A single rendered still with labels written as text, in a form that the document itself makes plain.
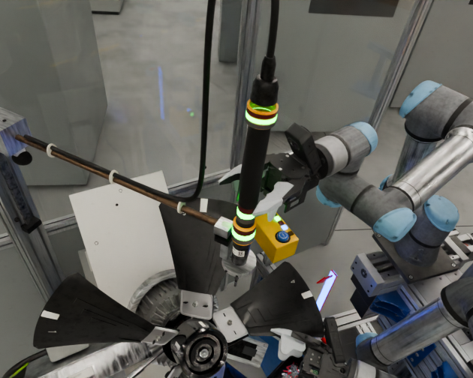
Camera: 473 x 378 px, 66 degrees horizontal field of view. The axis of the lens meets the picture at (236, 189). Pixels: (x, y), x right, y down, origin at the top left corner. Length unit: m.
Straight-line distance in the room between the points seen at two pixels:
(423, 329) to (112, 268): 0.80
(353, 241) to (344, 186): 2.09
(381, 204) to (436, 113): 0.36
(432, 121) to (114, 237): 0.90
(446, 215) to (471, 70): 3.65
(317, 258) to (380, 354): 1.67
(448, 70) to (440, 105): 3.67
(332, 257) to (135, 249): 1.87
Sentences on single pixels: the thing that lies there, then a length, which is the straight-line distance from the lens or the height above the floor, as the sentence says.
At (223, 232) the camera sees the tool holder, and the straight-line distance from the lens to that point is 0.69.
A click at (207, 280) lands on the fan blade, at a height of 1.31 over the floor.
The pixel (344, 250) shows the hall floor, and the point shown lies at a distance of 2.81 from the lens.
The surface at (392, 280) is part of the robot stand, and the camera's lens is 1.47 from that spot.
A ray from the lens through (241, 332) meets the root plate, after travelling 0.98.
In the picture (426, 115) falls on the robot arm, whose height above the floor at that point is 1.61.
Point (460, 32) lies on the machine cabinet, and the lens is 4.58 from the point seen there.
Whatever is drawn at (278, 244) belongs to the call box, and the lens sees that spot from 1.30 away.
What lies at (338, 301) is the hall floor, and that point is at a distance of 2.55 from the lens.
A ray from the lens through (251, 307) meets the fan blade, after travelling 1.01.
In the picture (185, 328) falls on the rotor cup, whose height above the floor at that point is 1.24.
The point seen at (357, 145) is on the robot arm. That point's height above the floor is 1.66.
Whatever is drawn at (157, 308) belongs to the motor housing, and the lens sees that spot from 1.01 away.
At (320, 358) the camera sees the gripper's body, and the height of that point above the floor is 1.20.
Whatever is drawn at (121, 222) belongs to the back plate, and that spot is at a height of 1.28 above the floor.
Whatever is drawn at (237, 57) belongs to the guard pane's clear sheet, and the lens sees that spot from 1.37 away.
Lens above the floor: 2.07
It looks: 43 degrees down
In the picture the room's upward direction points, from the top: 7 degrees clockwise
